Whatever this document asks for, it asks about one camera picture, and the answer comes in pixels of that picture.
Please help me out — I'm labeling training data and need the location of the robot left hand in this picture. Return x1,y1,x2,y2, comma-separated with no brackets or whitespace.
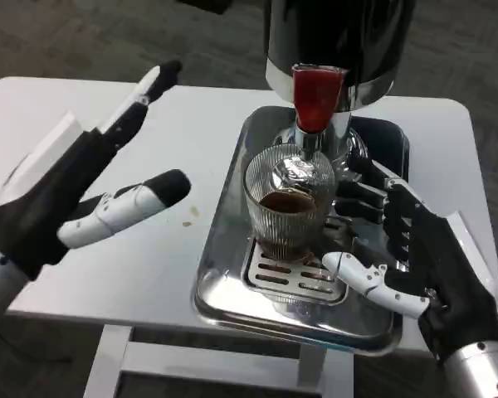
0,60,192,281

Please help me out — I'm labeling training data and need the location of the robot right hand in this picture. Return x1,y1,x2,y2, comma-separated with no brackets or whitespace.
322,147,498,366

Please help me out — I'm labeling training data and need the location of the clear ribbed glass cup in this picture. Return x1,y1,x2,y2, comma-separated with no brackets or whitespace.
243,144,337,261

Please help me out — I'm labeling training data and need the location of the steel drip grid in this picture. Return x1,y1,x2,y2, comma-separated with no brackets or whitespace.
242,238,349,306

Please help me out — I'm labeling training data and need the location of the steel tray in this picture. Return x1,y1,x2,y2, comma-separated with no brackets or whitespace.
193,105,412,357

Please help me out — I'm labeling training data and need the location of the black steel drink dispenser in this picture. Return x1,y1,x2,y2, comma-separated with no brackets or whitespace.
264,0,416,200

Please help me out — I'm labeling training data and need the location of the red tap handle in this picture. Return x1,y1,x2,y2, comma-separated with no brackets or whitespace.
292,64,348,134

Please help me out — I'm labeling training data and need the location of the white table frame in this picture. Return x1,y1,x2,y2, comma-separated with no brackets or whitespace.
85,325,354,398

